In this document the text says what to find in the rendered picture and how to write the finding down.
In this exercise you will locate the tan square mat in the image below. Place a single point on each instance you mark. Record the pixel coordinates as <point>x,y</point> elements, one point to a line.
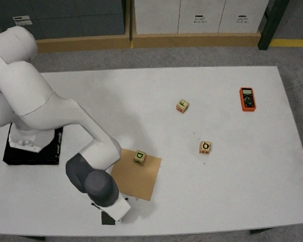
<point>136,179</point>

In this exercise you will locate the orange digital multimeter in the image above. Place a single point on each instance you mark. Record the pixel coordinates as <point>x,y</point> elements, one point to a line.
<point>247,99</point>

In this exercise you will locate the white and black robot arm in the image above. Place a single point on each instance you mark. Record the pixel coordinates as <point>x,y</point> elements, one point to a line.
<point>35,111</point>

